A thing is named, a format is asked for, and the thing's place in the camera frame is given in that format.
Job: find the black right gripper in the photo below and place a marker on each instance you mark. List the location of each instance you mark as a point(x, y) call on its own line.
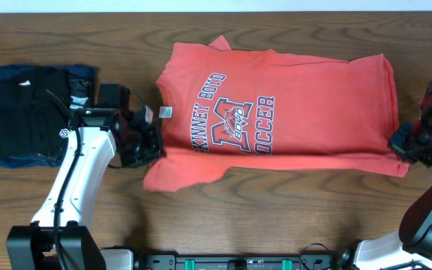
point(397, 142)

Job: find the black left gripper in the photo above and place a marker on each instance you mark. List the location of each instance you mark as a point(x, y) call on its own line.
point(150, 145)

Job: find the red printed t-shirt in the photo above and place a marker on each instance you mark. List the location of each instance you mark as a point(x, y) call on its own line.
point(273, 111)

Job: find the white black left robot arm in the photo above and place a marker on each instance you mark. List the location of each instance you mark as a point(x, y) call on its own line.
point(58, 236)

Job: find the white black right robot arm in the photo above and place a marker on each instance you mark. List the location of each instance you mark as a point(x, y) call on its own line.
point(411, 246)

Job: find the folded black polo shirt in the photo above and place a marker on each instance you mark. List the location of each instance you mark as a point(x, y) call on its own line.
point(30, 113)

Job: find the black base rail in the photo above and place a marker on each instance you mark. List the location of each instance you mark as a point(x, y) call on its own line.
point(238, 262)

